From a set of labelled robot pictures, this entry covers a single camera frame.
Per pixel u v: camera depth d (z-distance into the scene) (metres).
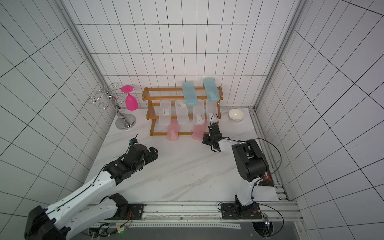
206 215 0.73
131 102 0.99
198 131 1.03
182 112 0.95
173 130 1.00
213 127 0.79
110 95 0.89
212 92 0.87
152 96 0.86
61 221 0.40
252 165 0.49
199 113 0.95
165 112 0.94
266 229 0.67
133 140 0.72
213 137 0.77
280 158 0.50
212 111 0.96
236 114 1.11
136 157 0.58
